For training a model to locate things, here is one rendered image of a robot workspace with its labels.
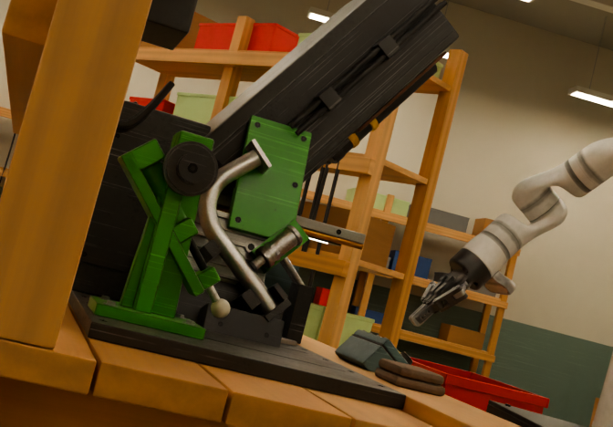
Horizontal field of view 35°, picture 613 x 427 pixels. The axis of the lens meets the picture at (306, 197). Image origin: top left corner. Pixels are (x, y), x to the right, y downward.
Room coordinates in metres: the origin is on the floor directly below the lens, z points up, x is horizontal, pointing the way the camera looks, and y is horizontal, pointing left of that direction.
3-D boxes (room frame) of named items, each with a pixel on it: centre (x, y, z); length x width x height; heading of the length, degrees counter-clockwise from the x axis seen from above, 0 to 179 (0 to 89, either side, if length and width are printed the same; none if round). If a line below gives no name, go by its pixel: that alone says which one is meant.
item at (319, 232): (1.87, 0.08, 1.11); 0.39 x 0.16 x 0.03; 105
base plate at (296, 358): (1.76, 0.16, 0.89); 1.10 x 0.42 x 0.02; 15
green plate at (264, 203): (1.71, 0.08, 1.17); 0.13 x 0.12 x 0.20; 15
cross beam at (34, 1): (1.66, 0.51, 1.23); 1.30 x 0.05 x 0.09; 15
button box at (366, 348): (1.66, -0.18, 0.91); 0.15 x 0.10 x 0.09; 15
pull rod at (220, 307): (1.39, 0.09, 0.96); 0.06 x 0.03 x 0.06; 105
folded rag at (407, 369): (1.45, -0.22, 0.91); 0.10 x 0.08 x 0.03; 13
